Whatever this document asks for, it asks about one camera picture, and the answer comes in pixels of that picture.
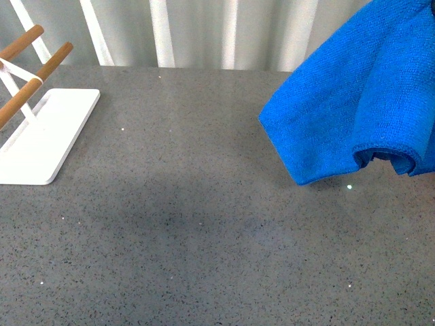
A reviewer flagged blue microfiber cloth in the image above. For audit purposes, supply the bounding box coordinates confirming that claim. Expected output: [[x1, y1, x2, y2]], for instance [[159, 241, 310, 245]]
[[259, 1, 434, 185]]

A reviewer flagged white pleated curtain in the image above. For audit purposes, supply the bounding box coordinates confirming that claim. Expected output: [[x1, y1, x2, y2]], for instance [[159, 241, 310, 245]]
[[1, 0, 364, 71]]

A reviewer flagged white wooden-bar towel rack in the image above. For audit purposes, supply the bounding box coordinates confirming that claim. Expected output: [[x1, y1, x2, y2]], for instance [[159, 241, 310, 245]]
[[1, 24, 101, 185]]

